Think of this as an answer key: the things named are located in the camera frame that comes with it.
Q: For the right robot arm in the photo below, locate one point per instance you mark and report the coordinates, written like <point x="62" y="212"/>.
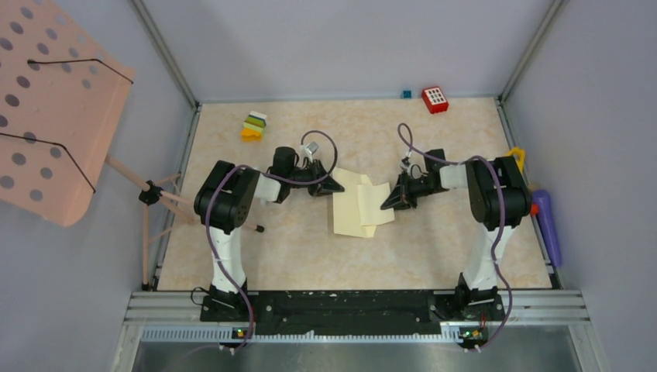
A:
<point x="499" y="199"/>

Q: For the yellow envelope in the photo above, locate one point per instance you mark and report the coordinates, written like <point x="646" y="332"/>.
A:
<point x="345" y="205"/>

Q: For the pink perforated music stand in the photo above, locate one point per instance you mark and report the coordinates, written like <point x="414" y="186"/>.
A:
<point x="67" y="78"/>

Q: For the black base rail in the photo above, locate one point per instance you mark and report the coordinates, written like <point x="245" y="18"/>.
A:
<point x="351" y="317"/>

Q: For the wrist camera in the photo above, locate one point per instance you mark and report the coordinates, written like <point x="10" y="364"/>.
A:
<point x="309" y="150"/>
<point x="408" y="161"/>

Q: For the stacked colourful toy blocks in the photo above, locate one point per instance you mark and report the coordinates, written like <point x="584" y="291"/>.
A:
<point x="253" y="127"/>

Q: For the yellow green toy block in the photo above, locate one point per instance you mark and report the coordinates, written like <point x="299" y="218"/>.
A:
<point x="519" y="156"/>

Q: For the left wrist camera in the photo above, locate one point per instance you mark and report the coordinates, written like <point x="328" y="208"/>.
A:
<point x="309" y="150"/>

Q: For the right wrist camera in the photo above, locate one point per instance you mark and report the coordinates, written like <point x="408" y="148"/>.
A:
<point x="408" y="161"/>

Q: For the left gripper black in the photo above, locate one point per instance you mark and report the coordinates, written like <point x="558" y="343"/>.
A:
<point x="325" y="187"/>

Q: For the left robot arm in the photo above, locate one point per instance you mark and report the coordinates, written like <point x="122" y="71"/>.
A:
<point x="223" y="203"/>

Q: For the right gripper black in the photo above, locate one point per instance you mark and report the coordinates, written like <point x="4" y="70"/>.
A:
<point x="396" y="201"/>

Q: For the letter sheet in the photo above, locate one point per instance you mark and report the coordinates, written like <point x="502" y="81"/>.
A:
<point x="370" y="198"/>

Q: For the red toy block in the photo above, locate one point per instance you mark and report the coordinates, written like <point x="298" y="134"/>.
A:
<point x="435" y="100"/>

